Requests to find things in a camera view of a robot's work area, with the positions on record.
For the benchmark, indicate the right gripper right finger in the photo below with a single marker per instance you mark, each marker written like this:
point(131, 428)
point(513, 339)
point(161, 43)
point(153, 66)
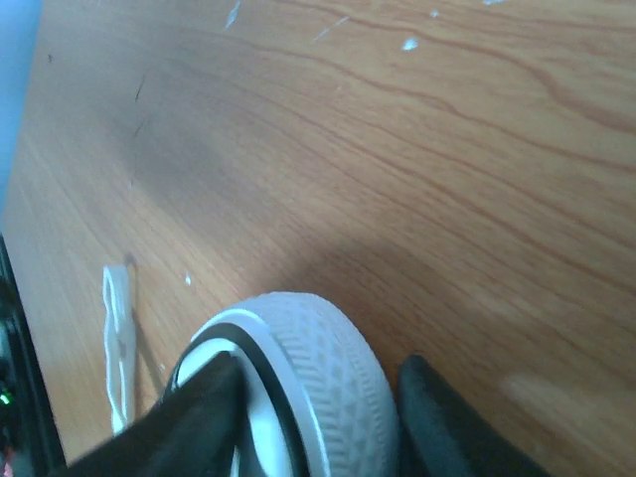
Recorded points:
point(443, 435)

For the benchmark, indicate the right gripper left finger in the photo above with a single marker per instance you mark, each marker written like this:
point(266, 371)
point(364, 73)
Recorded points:
point(192, 432)

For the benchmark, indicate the white lace of sneaker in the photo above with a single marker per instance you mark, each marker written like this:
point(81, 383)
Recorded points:
point(119, 341)

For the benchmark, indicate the black canvas sneaker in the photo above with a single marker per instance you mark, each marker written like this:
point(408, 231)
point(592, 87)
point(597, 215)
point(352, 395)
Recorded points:
point(318, 401)

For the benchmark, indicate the black aluminium frame rail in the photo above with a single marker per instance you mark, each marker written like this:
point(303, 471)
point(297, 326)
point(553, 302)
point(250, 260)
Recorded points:
point(30, 442)

